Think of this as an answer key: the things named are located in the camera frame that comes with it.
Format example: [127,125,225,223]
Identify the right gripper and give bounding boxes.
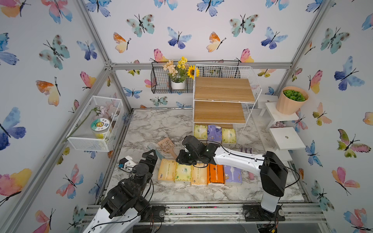
[173,149,200,165]

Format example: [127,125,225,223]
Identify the beige tissue pack shelf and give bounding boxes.
[157,159,176,182]
[191,163,207,186]

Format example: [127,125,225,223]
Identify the beige tissue pack top shelf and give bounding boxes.
[191,163,207,186]

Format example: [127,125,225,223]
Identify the yellow green tissue pack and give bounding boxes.
[174,163,192,183]

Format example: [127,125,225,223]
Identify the purple tissue pack bottom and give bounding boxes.
[207,124,222,143]

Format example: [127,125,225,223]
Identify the orange tissue pack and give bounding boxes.
[207,164,225,187]

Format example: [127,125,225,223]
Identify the purple tissue pack shelf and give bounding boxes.
[224,165,242,186]

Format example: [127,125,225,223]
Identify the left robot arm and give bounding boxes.
[84,150,158,233]

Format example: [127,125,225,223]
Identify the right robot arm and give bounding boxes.
[176,135,296,213]

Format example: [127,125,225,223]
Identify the white upper step shelf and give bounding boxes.
[257,94,299,131]

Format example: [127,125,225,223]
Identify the white step shelf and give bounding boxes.
[257,94,299,131]
[269,127,306,150]

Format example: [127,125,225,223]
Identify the white lower step shelf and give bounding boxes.
[269,127,306,150]

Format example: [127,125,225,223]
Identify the round green lidded jar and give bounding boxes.
[90,118,112,139]

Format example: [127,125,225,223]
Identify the artificial pink rose stem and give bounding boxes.
[66,97,122,139]

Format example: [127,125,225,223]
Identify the white pot with flowers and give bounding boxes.
[163,57,200,90]

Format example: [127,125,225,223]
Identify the pink pot green plant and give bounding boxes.
[276,86,309,115]

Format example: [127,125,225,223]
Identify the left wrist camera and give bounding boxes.
[118,156,137,173]

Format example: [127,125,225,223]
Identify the white wire wooden shelf rack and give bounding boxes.
[192,64,262,141]

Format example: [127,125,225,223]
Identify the white wire wall basket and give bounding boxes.
[66,96,124,152]

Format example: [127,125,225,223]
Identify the black wire wall basket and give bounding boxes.
[150,62,193,95]

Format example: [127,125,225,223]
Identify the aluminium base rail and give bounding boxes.
[80,202,330,233]

